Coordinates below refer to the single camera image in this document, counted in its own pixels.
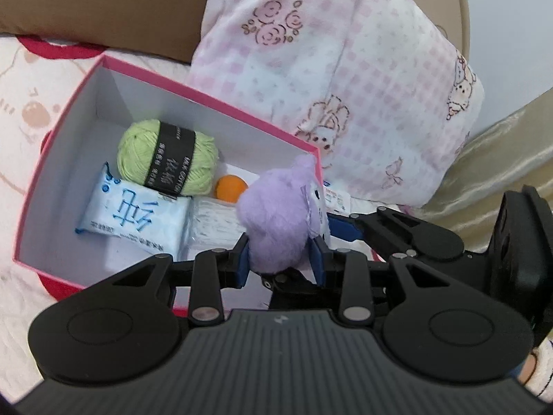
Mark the pink cardboard box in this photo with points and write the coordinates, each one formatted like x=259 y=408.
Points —
x=65 y=173

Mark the clear cotton swab packet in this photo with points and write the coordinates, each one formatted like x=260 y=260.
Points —
x=211 y=224

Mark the small white medicine box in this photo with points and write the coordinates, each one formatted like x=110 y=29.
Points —
x=337 y=201

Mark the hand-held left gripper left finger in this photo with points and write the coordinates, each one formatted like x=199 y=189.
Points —
x=242 y=263

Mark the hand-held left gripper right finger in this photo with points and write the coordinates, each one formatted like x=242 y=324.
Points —
x=319 y=263

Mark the beige curved bed frame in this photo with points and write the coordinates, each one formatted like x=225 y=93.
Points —
x=461 y=4

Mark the pink checked printed pillow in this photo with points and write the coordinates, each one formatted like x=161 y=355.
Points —
x=324 y=73

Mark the beige satin cloth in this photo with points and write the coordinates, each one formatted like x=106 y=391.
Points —
x=497 y=147

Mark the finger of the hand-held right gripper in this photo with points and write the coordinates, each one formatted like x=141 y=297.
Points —
x=341 y=228
x=298 y=287

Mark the orange egg-shaped sponge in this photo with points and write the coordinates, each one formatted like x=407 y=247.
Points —
x=229 y=188

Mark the purple plush toy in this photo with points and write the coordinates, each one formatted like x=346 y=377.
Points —
x=272 y=216

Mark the light green yarn ball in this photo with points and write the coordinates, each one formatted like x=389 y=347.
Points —
x=138 y=151

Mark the blue white tissue packet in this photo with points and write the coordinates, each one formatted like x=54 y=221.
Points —
x=129 y=212

